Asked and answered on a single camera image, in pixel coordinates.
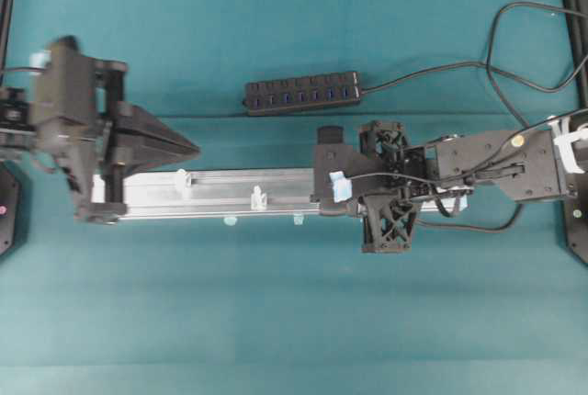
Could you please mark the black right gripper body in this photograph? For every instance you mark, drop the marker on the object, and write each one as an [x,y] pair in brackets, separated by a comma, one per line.
[384,174]

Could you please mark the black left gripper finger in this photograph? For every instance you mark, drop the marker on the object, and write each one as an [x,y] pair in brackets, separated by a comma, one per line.
[137,154]
[136,121]

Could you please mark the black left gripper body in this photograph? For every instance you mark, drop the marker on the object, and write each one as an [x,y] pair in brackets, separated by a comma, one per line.
[74,112]

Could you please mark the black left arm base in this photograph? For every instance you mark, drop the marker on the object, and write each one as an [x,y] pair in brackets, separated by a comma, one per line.
[16,190]

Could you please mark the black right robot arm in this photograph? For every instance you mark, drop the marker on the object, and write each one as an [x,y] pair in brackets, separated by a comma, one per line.
[542,162]

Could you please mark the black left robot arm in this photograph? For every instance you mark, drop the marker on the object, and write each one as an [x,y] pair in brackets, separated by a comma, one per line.
[17,133]

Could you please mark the black USB hub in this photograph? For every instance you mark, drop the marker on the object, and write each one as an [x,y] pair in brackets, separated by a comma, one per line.
[298,94]

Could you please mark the silver aluminium rail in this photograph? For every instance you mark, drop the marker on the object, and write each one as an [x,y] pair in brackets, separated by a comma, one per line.
[225,194]

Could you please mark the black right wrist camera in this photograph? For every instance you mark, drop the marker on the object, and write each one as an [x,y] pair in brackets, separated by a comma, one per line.
[330,135]

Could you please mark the black metal frame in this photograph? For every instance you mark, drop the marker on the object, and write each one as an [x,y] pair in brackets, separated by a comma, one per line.
[577,28]

